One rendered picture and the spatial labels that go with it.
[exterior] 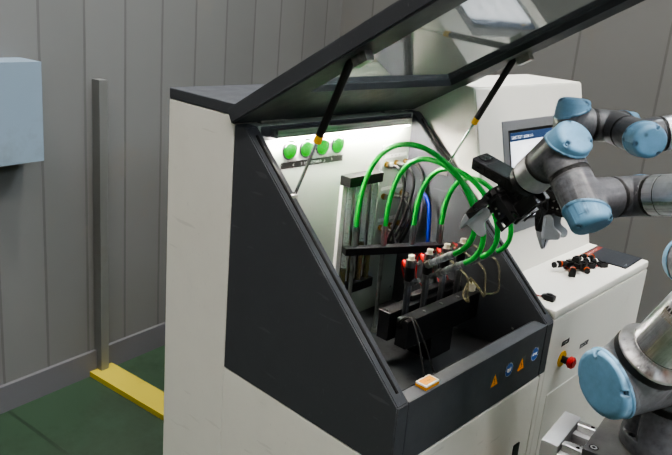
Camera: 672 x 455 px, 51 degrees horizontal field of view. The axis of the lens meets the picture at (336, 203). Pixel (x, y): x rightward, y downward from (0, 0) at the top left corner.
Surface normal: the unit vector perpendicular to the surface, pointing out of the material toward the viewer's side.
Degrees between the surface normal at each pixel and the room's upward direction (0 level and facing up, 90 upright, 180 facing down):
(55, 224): 90
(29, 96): 90
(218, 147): 90
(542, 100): 76
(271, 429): 90
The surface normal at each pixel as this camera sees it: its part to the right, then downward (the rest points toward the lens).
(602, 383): -0.92, 0.15
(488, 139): 0.72, 0.01
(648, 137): 0.07, 0.28
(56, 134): 0.80, 0.23
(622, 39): -0.59, 0.18
